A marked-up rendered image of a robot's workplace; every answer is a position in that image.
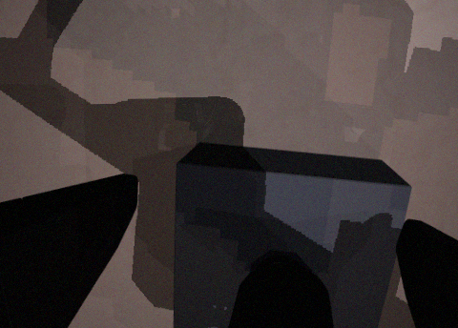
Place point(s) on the dark grey block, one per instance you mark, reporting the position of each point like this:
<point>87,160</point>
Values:
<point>338,216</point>

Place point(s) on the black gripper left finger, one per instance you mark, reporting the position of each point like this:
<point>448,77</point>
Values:
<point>55,245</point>

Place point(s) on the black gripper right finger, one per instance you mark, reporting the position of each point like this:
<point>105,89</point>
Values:
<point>428,261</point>

